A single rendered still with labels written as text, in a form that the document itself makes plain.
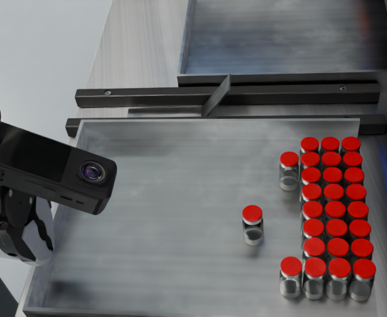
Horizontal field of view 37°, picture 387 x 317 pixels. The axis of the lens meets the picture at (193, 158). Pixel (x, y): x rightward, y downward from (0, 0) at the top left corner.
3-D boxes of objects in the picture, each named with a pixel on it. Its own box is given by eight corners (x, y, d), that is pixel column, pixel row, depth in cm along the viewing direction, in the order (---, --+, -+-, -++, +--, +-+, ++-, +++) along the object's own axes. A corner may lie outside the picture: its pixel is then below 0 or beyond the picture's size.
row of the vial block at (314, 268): (317, 162, 69) (319, 136, 66) (325, 300, 58) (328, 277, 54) (298, 162, 69) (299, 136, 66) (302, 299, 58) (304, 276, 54)
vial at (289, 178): (297, 177, 68) (299, 150, 65) (298, 191, 67) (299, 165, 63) (279, 176, 68) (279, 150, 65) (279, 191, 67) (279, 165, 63)
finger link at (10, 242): (28, 232, 57) (-4, 177, 51) (44, 233, 57) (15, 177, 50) (14, 275, 54) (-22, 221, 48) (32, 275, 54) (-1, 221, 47)
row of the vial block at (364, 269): (356, 162, 69) (360, 135, 65) (372, 302, 57) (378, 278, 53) (336, 162, 69) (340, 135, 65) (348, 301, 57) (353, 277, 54)
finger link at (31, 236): (4, 259, 61) (-31, 207, 54) (58, 260, 60) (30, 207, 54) (-6, 285, 59) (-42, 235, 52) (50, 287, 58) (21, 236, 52)
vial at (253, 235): (263, 229, 64) (263, 205, 61) (263, 246, 62) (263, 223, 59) (243, 228, 64) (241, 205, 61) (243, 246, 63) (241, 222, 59)
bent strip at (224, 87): (233, 107, 77) (231, 73, 73) (232, 123, 75) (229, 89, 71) (129, 109, 79) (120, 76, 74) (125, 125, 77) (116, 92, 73)
